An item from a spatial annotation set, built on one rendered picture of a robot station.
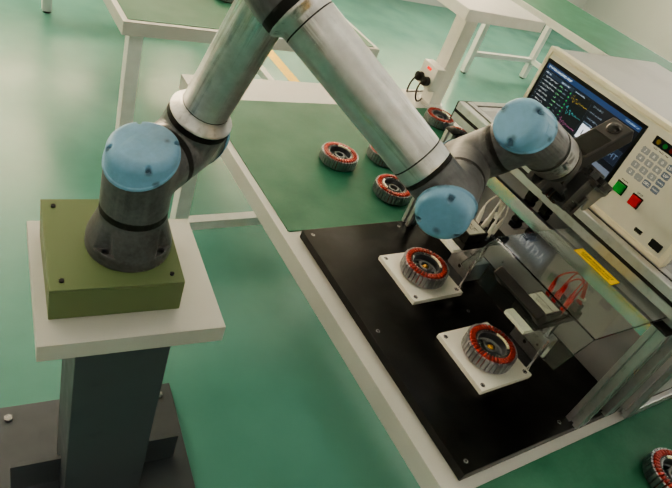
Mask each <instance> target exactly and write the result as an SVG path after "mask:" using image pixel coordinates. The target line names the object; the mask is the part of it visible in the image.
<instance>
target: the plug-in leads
mask: <svg viewBox="0 0 672 488"><path fill-rule="evenodd" d="M495 197H498V196H497V195H496V196H494V197H492V198H491V199H489V200H488V201H487V202H486V203H485V205H484V206H483V207H482V209H481V210H480V212H479V214H478V216H477V218H476V221H477V222H478V223H480V220H481V218H482V216H483V214H484V210H485V207H486V205H487V203H488V202H489V201H491V200H492V199H494V198H495ZM499 204H500V205H499ZM503 205H504V206H503ZM498 206H499V210H498V212H495V210H496V209H497V207H498ZM505 207H506V204H504V202H501V199H500V200H499V202H498V204H497V205H496V207H495V208H494V209H493V211H492V213H490V215H489V217H488V218H486V219H485V220H484V222H483V223H482V224H481V227H482V228H483V229H484V228H485V229H488V227H489V225H490V228H489V230H488V231H487V233H488V236H487V237H486V238H487V239H488V240H489V238H490V236H492V235H495V233H496V232H497V230H498V229H499V228H500V226H501V225H502V224H503V221H504V220H505V218H506V216H507V213H508V210H509V207H508V206H507V211H506V214H505V216H504V218H502V219H501V220H500V221H499V220H498V219H499V218H500V217H501V214H502V213H503V211H504V209H505ZM494 215H495V216H494ZM493 216H494V217H493Z"/></svg>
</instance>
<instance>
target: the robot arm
mask: <svg viewBox="0 0 672 488"><path fill-rule="evenodd" d="M279 37H280V38H283V39H284V40H285V41H286V42H287V43H288V45H289V46H290V47H291V48H292V49H293V51H294V52H295V53H296V54H297V56H298V57H299V58H300V59H301V60H302V62H303V63H304V64H305V65H306V67H307V68H308V69H309V70H310V72H311V73H312V74H313V75H314V76H315V78H316V79H317V80H318V81H319V83H320V84H321V85H322V86H323V87H324V89H325V90H326V91H327V92H328V94H329V95H330V96H331V97H332V98H333V100H334V101H335V102H336V103H337V105H338V106H339V107H340V108H341V109H342V111H343V112H344V113H345V114H346V116H347V117H348V118H349V119H350V120H351V122H352V123H353V124H354V125H355V127H356V128H357V129H358V130H359V131H360V133H361V134H362V135H363V136H364V138H365V139H366V140H367V141H368V142H369V144H370V145H371V146H372V147H373V149H374V150H375V151H376V152H377V153H378V155H379V156H380V157H381V158H382V160H383V161H384V162H385V163H386V165H387V166H388V167H389V168H390V169H391V171H392V172H393V173H394V174H395V176H396V177H397V178H398V179H399V180H400V182H401V183H402V184H403V185H404V187H406V189H407V190H408V191H409V192H410V194H411V195H412V196H413V197H414V199H415V200H416V203H415V218H416V222H417V224H418V225H419V227H420V228H421V229H422V230H423V231H424V232H425V233H426V234H428V235H430V236H432V237H434V238H437V239H453V238H456V237H459V236H460V235H462V234H463V233H464V232H465V231H466V230H467V229H468V227H469V225H470V223H471V221H472V220H473V219H474V217H475V216H476V214H477V211H478V205H479V202H480V199H481V197H482V194H483V192H484V189H485V187H486V184H487V182H488V179H490V178H493V177H496V176H498V175H501V174H504V173H507V172H510V171H511V170H514V169H517V168H520V167H522V166H527V167H528V168H529V169H530V170H531V171H530V172H529V173H528V174H527V175H526V177H527V178H528V179H529V180H530V181H531V182H532V183H533V184H534V185H535V186H537V187H538V188H539V189H540V190H541V191H542V192H541V193H542V194H543V195H546V197H547V196H549V197H547V198H548V199H549V200H550V201H551V200H552V201H551V202H552V203H553V204H556V205H557V206H558V207H560V208H561V209H562V210H563V211H564V210H565V211H566V212H567V213H568V214H569V215H572V214H574V213H575V212H576V211H577V210H578V209H579V208H580V207H581V208H580V209H581V210H582V211H584V210H586V209H588V208H589V207H590V206H591V205H593V204H594V203H595V202H596V201H598V200H599V199H600V198H602V197H606V196H607V195H608V194H609V193H610V192H611V191H612V190H613V188H612V187H611V186H610V185H609V184H608V183H607V181H605V180H604V178H605V176H604V175H603V174H602V173H601V172H600V171H599V170H598V169H596V168H595V167H594V166H593V165H592V163H594V162H595V161H597V160H599V159H601V158H603V157H604V156H606V155H608V154H610V153H612V152H614V151H615V150H617V149H619V148H621V147H623V146H624V145H626V144H628V143H630V142H631V141H632V138H633V133H634V131H633V130H632V129H630V128H629V127H628V126H626V125H625V124H623V123H622V122H620V121H619V120H618V119H616V118H611V119H609V120H607V121H605V122H603V123H602V124H600V125H598V126H596V127H594V128H592V129H590V130H589V131H587V132H585V133H583V134H581V135H579V136H577V137H576V138H574V139H573V138H572V136H571V135H570V134H569V133H568V132H567V131H566V130H565V129H564V128H563V126H562V125H561V124H560V123H559V122H558V121H557V119H556V117H555V116H554V114H553V113H552V112H551V111H550V110H549V109H547V108H546V107H544V106H543V105H542V104H541V103H539V102H538V101H536V100H534V99H531V98H517V99H514V100H511V101H509V102H508V103H506V104H505V106H504V107H503V108H502V109H501V110H499V111H498V112H497V114H496V116H495V118H494V121H493V123H492V124H490V125H487V126H485V127H483V128H480V129H478V130H475V131H473V132H470V133H468V134H465V135H463V136H460V137H458V138H455V139H451V140H448V141H446V142H444V143H442V142H441V140H440V139H439V138H438V136H437V135H436V134H435V133H434V131H433V130H432V129H431V128H430V126H429V125H428V124H427V122H426V121H425V120H424V119H423V117H422V116H421V115H420V113H419V112H418V111H417V110H416V108H415V107H414V106H413V104H412V103H411V102H410V101H409V99H408V98H407V97H406V95H405V94H404V93H403V92H402V90H401V89H400V88H399V87H398V85H397V84H396V83H395V81H394V80H393V79H392V78H391V76H390V75H389V74H388V72H387V71H386V70H385V69H384V67H383V66H382V65H381V63H380V62H379V61H378V60H377V58H376V57H375V56H374V55H373V53H372V52H371V51H370V49H369V48H368V47H367V46H366V44H365V43H364V42H363V40H362V39H361V38H360V37H359V35H358V34H357V33H356V31H355V30H354V29H353V28H352V26H351V25H350V24H349V22H348V21H347V20H346V19H345V17H344V16H343V15H342V14H341V12H340V11H339V10H338V8H337V7H336V6H335V5H334V3H333V2H332V1H331V0H234V2H233V3H232V5H231V7H230V9H229V11H228V13H227V15H226V16H225V18H224V20H223V22H222V24H221V26H220V28H219V29H218V31H217V33H216V35H215V37H214V39H213V41H212V42H211V44H210V46H209V48H208V50H207V52H206V54H205V55H204V57H203V59H202V61H201V63H200V65H199V67H198V68H197V70H196V72H195V74H194V76H193V78H192V80H191V81H190V83H189V85H188V87H187V89H184V90H180V91H177V92H176V93H174V95H173V96H172V97H171V99H170V101H169V103H168V105H167V107H166V109H165V111H164V113H163V114H162V116H161V117H160V118H159V119H158V120H157V121H156V122H154V123H152V122H142V123H141V124H138V123H137V122H132V123H128V124H125V125H123V126H121V127H119V128H117V129H116V130H115V131H113V132H112V134H111V135H110V136H109V138H108V140H107V142H106V145H105V149H104V152H103V155H102V176H101V186H100V195H99V205H98V207H97V208H96V210H95V212H94V213H93V215H92V216H91V218H90V220H89V221H88V223H87V226H86V229H85V237H84V243H85V247H86V250H87V252H88V253H89V255H90V256H91V257H92V258H93V259H94V260H95V261H96V262H98V263H99V264H101V265H103V266H105V267H107V268H109V269H112V270H115V271H120V272H128V273H135V272H143V271H147V270H150V269H153V268H155V267H157V266H159V265H160V264H161V263H163V262H164V261H165V259H166V258H167V257H168V255H169V253H170V249H171V244H172V233H171V229H170V224H169V220H168V211H169V206H170V201H171V197H172V195H173V193H174V192H175V191H176V190H178V189H179V188H180V187H181V186H183V185H184V184H185V183H186V182H188V181H189V180H190V179H191V178H192V177H194V176H195V175H196V174H197V173H199V172H200V171H201V170H202V169H204V168H205V167H206V166H207V165H209V164H211V163H213V162H214V161H216V160H217V159H218V158H219V157H220V156H221V155H222V153H223V152H224V150H225V149H226V147H227V145H228V143H229V139H230V131H231V129H232V120H231V117H230V115H231V114H232V112H233V111H234V109H235V107H236V106H237V104H238V103H239V101H240V99H241V98H242V96H243V95H244V93H245V92H246V90H247V88H248V87H249V85H250V84H251V82H252V80H253V79H254V77H255V76H256V74H257V72H258V71H259V69H260V68H261V66H262V64H263V63H264V61H265V60H266V58H267V57H268V55H269V53H270V52H271V50H272V49H273V47H274V45H275V44H276V42H277V41H278V39H279ZM595 189H596V190H595ZM572 201H573V202H572Z"/></svg>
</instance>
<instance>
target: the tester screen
mask: <svg viewBox="0 0 672 488"><path fill-rule="evenodd" d="M530 98H531V99H534V100H536V101H538V102H539V103H541V104H542V105H543V106H544V107H546V108H547V109H549V110H550V111H551V112H552V113H553V114H554V116H555V117H556V119H557V121H558V122H559V123H560V124H561V125H562V126H563V128H564V129H565V130H566V131H567V132H568V133H569V134H570V135H571V136H572V138H573V139H574V138H576V137H575V136H574V135H575V134H576V132H577V130H578V129H579V127H580V126H581V124H582V123H583V124H585V125H586V126H587V127H589V128H590V129H592V128H594V127H596V126H598V125H600V124H602V123H603V122H605V121H607V120H609V119H611V118H616V119H618V120H619V121H620V122H622V123H623V124H625V125H626V126H628V127H629V128H630V129H632V130H633V131H634V133H633V138H632V141H631V142H630V143H628V144H626V145H624V146H623V147H621V148H619V149H618V150H619V151H620V152H622V155H621V156H620V157H619V159H618V160H617V162H616V163H615V164H614V166H612V165H610V164H609V163H608V162H607V161H605V160H604V159H603V158H601V159H599V160H597V161H596V162H598V163H599V164H600V165H601V166H603V167H604V168H605V169H606V170H608V171H609V174H610V173H611V171H612V170H613V169H614V167H615V166H616V164H617V163H618V162H619V160H620V159H621V157H622V156H623V155H624V153H625V152H626V150H627V149H628V148H629V146H630V145H631V143H632V142H633V141H634V139H635V138H636V136H637V135H638V134H639V132H640V131H641V129H642V127H640V126H639V125H637V124H636V123H635V122H633V121H632V120H630V119H629V118H627V117H626V116H625V115H623V114H622V113H620V112H619V111H618V110H616V109H615V108H613V107H612V106H610V105H609V104H608V103H606V102H605V101H603V100H602V99H601V98H599V97H598V96H596V95H595V94H593V93H592V92H591V91H589V90H588V89H586V88H585V87H584V86H582V85H581V84H579V83H578V82H576V81H575V80H574V79H572V78H571V77H569V76H568V75H566V74H565V73H564V72H562V71H561V70H559V69H558V68H557V67H555V66H554V65H552V64H551V63H549V64H548V66H547V67H546V69H545V71H544V73H543V74H542V76H541V78H540V80H539V82H538V83H537V85H536V87H535V89H534V90H533V92H532V94H531V96H530ZM609 174H608V175H607V177H608V176H609ZM607 177H606V178H607ZM606 178H605V179H604V180H606Z"/></svg>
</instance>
